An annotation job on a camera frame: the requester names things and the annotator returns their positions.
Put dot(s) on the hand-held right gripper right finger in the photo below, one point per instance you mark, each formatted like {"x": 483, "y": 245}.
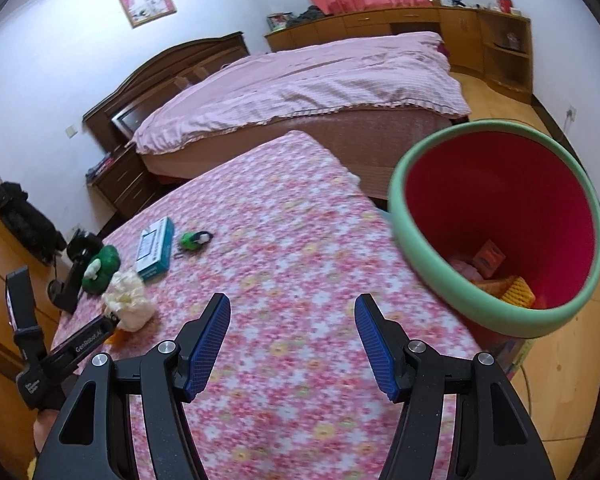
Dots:
{"x": 375, "y": 350}

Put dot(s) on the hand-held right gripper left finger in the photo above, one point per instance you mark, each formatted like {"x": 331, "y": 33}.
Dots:
{"x": 207, "y": 345}

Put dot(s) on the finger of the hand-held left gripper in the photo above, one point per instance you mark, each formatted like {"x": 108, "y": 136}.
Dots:
{"x": 111, "y": 322}

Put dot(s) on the white plastic bag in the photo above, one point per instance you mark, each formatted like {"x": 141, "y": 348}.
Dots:
{"x": 467, "y": 267}
{"x": 130, "y": 300}

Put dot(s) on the orange box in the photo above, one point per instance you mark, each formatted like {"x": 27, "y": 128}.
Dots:
{"x": 489, "y": 259}

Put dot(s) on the red bin with green rim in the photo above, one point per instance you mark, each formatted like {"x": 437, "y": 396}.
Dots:
{"x": 505, "y": 185}

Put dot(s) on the person's left hand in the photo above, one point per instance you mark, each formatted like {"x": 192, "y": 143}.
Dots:
{"x": 42, "y": 430}

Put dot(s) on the green rounded object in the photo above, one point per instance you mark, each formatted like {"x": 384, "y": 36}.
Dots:
{"x": 105, "y": 265}

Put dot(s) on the black tape dispenser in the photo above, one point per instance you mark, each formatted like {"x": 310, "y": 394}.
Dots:
{"x": 77, "y": 265}

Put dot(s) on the blue and white box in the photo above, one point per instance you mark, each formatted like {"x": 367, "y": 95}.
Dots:
{"x": 155, "y": 250}

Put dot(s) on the pink floral tablecloth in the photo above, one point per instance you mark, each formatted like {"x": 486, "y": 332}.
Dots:
{"x": 290, "y": 260}

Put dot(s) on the black jacket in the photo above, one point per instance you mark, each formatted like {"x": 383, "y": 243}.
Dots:
{"x": 25, "y": 220}

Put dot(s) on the dark wooden nightstand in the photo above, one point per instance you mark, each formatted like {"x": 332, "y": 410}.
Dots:
{"x": 125, "y": 185}

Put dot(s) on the small stack of books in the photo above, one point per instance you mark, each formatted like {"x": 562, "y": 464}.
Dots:
{"x": 100, "y": 166}

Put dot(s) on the brown bed base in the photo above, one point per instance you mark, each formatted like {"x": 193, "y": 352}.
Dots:
{"x": 370, "y": 140}

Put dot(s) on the dark wooden headboard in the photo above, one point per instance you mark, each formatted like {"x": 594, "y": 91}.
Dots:
{"x": 145, "y": 85}

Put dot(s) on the bed with pink cover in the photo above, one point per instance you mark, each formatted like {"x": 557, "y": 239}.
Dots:
{"x": 305, "y": 85}

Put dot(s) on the dark red cloth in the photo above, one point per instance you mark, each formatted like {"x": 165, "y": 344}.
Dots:
{"x": 442, "y": 50}

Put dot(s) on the long wooden cabinet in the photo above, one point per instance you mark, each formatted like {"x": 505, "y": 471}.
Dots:
{"x": 460, "y": 35}

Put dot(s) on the small pot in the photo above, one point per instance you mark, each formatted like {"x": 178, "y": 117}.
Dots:
{"x": 512, "y": 41}

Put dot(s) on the dark clothes pile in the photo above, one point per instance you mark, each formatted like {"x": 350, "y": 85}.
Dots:
{"x": 309, "y": 15}

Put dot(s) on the small dark object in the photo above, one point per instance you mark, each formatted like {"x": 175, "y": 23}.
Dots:
{"x": 457, "y": 2}

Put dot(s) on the white wall switch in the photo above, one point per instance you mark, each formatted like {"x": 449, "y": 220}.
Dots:
{"x": 71, "y": 131}

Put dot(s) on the white wall socket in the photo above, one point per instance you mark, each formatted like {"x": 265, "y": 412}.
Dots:
{"x": 571, "y": 112}

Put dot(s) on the framed wall picture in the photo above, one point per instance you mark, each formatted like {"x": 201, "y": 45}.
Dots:
{"x": 145, "y": 4}

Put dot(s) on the colourful photo frame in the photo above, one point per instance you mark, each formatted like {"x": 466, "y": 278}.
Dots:
{"x": 279, "y": 21}

